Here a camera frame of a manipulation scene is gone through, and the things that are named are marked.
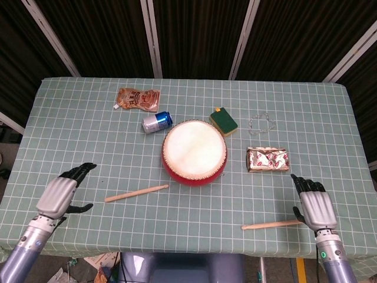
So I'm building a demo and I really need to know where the crumpled white paper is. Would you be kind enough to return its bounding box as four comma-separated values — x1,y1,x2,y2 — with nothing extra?
47,266,72,283

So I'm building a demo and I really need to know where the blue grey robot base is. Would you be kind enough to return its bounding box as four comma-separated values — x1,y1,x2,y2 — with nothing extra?
120,252,246,283

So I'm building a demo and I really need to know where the metal table leg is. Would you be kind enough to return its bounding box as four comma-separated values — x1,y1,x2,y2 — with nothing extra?
258,256,267,283

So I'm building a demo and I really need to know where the white printed paper sheet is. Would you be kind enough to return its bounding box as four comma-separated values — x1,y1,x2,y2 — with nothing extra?
84,252,121,271

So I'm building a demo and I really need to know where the green yellow sponge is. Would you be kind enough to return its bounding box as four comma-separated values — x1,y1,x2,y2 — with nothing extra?
209,107,239,138

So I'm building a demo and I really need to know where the gold foil wrapped package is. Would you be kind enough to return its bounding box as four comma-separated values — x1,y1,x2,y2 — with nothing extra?
246,146,290,173

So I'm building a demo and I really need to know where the red drum white skin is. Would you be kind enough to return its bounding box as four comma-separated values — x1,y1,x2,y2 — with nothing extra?
161,119,229,188

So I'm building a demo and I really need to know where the wooden drumstick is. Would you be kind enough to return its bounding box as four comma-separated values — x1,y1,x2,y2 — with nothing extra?
104,184,170,203
240,219,303,231

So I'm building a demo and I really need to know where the orange snack bag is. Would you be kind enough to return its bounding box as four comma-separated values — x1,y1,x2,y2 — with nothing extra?
94,266,113,283

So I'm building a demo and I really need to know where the green grid cutting mat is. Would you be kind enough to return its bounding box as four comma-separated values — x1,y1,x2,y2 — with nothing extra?
0,77,377,283

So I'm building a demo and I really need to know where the brown sauce pouch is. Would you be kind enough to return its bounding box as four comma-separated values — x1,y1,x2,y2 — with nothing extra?
113,87,161,113

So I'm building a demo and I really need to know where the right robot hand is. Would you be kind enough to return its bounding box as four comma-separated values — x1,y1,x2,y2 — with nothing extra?
290,173,338,232

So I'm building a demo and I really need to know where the yellow floor strip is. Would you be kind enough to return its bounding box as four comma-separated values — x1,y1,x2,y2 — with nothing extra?
296,258,307,283

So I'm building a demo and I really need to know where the clear bead bracelet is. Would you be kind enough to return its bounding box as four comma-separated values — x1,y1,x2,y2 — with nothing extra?
249,111,277,136

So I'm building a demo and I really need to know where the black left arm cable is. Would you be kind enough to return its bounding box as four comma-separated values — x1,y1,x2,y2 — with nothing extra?
50,216,68,233

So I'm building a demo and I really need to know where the blue silver drink can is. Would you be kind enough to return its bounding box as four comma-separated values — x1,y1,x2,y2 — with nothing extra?
142,111,174,135

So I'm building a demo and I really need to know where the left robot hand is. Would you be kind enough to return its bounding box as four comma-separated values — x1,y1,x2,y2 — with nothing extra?
35,162,98,221

